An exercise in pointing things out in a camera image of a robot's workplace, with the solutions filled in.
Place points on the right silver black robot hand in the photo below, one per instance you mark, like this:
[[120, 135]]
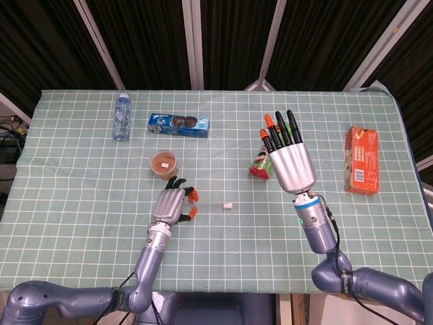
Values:
[[294, 166]]

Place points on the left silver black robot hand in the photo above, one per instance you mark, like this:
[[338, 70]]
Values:
[[167, 206]]

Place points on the small white cap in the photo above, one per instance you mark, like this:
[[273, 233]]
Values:
[[227, 205]]

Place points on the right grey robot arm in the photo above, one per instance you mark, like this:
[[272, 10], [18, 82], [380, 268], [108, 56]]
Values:
[[318, 233]]

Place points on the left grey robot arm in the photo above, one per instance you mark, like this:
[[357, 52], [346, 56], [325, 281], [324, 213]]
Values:
[[149, 264]]

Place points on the green chips can red lid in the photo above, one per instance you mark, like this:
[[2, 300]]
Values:
[[260, 166]]

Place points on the clear jar with brown snacks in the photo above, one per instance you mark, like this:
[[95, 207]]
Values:
[[164, 166]]

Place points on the green white checkered tablecloth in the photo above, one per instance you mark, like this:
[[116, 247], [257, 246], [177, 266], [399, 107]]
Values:
[[216, 243]]

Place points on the orange carton box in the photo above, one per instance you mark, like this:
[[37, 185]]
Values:
[[362, 159]]

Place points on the blue cookie box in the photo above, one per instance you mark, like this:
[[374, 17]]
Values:
[[179, 126]]

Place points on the clear plastic water bottle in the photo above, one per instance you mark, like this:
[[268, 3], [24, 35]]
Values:
[[122, 118]]

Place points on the grey robot torso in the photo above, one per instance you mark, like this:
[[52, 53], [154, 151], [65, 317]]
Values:
[[209, 309]]

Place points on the brown wooden table leg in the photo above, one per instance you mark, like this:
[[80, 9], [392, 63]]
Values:
[[298, 309]]

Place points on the dark pleated curtain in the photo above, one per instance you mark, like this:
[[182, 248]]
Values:
[[152, 40]]

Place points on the black equipment box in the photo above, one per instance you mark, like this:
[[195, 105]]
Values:
[[10, 149]]

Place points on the white frame post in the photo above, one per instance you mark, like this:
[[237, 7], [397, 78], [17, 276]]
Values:
[[193, 44], [379, 44], [98, 44], [270, 44]]

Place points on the white frame rail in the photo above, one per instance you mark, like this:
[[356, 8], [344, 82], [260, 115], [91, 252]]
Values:
[[425, 164], [15, 109]]

